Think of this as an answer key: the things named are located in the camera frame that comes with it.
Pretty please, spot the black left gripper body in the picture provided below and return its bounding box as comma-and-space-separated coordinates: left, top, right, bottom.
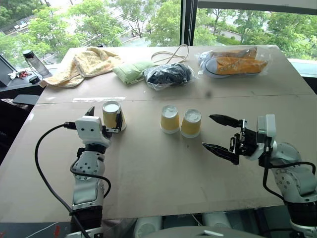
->
100, 125, 119, 141

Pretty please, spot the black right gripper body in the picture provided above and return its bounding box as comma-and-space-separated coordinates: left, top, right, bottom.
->
229, 119, 259, 157

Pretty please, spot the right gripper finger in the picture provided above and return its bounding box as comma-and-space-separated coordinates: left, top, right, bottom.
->
202, 142, 240, 166
209, 114, 243, 128

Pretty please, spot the yellow paper cup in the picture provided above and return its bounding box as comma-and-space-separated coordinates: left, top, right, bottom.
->
159, 105, 181, 135
102, 101, 127, 132
180, 108, 202, 139

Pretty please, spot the pale yellow towel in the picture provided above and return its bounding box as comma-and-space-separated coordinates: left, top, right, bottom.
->
40, 47, 122, 88

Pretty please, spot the light green folded cloth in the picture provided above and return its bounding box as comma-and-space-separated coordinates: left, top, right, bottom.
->
112, 61, 157, 85

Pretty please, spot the black garment in plastic bag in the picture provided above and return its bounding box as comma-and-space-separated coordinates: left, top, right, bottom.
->
143, 62, 198, 92

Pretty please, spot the white rounded shape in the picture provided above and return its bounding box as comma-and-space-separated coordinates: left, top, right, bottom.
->
201, 211, 233, 229
134, 216, 163, 238

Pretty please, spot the clear water bottle black cap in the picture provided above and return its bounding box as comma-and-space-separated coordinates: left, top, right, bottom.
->
22, 49, 51, 78

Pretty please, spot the black side table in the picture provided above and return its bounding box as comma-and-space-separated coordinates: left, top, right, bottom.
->
0, 63, 53, 93

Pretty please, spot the clear plastic shoe bag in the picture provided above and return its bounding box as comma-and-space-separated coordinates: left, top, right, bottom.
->
195, 45, 271, 80

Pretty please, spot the grey rounded robot body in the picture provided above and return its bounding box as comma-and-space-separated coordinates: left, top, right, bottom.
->
148, 226, 269, 238

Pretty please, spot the dark flat panel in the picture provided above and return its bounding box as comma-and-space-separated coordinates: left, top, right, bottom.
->
0, 54, 17, 88

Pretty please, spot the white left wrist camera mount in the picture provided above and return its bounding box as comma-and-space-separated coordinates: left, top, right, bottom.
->
75, 115, 111, 147

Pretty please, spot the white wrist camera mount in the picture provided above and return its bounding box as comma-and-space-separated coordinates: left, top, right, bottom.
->
247, 114, 277, 161
75, 115, 111, 147

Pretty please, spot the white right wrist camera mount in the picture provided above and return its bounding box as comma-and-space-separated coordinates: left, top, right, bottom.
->
247, 114, 277, 161

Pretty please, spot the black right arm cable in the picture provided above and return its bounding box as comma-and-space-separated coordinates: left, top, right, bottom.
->
262, 138, 317, 204

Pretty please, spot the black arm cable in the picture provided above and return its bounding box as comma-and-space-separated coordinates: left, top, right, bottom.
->
34, 121, 112, 238
262, 138, 317, 204

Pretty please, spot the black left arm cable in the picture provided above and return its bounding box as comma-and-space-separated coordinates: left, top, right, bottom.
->
34, 121, 112, 238

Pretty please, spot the beige cord loop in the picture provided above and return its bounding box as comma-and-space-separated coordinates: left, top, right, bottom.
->
151, 44, 190, 65

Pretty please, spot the dark window frame post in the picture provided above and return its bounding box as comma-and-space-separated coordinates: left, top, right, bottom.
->
179, 0, 199, 47

